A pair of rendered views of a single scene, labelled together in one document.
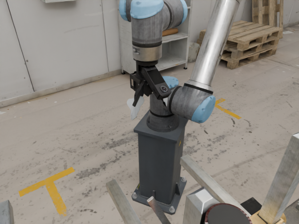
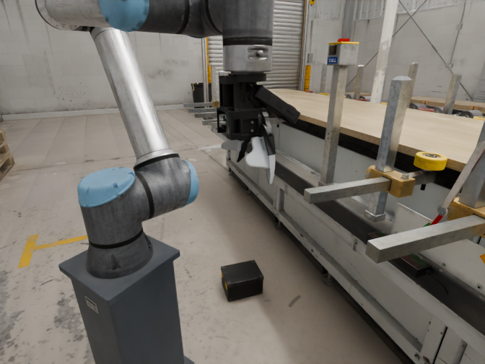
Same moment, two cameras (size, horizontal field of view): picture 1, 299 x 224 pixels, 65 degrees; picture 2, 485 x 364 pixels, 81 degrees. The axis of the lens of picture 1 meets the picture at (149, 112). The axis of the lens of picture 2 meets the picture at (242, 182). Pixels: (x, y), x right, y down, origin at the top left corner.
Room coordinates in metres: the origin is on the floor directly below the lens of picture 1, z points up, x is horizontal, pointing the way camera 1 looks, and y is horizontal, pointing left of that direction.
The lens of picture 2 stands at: (0.61, 0.57, 1.16)
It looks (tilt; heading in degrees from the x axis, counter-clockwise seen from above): 22 degrees down; 281
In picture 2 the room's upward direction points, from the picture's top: straight up
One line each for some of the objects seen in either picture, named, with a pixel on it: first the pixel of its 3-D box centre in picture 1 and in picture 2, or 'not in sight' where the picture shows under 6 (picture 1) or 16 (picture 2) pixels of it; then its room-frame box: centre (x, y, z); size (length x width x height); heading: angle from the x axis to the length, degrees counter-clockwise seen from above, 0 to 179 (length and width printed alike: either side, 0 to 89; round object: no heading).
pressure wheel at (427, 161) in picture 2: not in sight; (426, 172); (0.21, -0.32, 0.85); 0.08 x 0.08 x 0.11
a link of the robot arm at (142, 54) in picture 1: (146, 51); (247, 61); (0.70, 0.01, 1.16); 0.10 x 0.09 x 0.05; 126
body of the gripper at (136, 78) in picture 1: (145, 75); (243, 107); (0.71, 0.01, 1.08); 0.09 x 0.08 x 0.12; 36
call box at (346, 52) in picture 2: not in sight; (341, 55); (0.47, -0.52, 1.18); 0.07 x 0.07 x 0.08; 30
